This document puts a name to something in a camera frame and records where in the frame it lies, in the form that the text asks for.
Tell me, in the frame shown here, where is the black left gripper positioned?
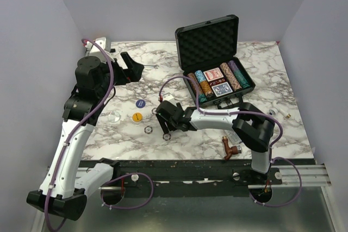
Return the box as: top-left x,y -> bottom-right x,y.
97,52 -> 144,98

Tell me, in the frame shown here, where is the yellow big blind button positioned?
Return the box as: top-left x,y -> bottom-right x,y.
132,112 -> 143,122

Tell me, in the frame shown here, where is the blue small blind button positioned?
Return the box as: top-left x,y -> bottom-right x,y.
135,99 -> 146,108

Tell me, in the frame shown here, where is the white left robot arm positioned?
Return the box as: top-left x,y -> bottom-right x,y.
27,52 -> 144,221

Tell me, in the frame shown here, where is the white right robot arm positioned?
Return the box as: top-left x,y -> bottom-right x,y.
156,101 -> 275,184

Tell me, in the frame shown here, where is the black poker set case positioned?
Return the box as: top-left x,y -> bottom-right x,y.
175,15 -> 256,108

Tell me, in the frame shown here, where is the silver open-end wrench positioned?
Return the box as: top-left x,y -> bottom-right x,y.
144,65 -> 158,69

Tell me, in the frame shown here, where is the brown chip stack row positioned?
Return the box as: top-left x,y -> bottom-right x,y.
187,73 -> 207,103

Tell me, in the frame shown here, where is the blue playing card deck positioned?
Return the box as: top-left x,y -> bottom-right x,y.
212,82 -> 233,97

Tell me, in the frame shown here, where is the clear plastic bag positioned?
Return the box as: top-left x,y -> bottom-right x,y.
225,130 -> 242,146

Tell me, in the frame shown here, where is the brown faucet tap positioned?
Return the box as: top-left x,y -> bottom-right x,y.
222,136 -> 242,161

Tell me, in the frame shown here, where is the teal chip stack row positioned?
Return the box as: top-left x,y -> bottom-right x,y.
233,70 -> 250,89

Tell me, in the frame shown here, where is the white brass small fitting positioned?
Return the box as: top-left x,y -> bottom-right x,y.
279,109 -> 291,118

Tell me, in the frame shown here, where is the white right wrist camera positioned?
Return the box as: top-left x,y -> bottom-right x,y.
162,93 -> 176,105

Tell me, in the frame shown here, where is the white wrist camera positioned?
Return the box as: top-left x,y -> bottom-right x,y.
84,37 -> 111,55
162,93 -> 176,105

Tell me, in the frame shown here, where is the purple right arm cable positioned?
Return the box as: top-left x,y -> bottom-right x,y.
159,76 -> 303,208

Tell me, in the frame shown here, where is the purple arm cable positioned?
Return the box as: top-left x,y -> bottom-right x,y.
45,38 -> 154,231
159,76 -> 303,208

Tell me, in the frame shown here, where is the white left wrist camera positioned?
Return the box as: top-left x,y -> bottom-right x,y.
84,37 -> 111,55

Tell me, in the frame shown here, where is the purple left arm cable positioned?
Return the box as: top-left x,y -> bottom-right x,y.
45,38 -> 154,231

